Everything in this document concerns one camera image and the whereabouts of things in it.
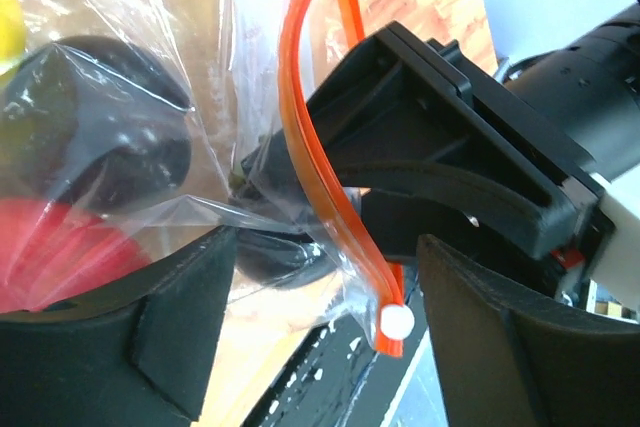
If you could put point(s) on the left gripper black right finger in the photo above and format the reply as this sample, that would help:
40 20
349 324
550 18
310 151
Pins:
509 356

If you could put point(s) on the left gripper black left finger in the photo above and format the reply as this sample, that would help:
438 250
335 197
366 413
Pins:
138 351

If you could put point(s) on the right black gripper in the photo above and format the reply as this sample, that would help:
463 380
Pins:
442 149

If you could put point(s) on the dark purple fake plum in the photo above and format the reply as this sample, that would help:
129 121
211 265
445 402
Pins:
94 121
280 227

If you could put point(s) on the clear zip top bag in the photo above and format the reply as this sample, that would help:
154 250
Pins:
249 67

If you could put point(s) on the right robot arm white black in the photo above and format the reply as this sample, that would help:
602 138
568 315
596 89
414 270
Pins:
590 91

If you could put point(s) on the red fake tomato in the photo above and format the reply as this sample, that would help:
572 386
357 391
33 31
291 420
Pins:
52 251

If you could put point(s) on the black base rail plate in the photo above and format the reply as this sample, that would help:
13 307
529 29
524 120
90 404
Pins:
336 379

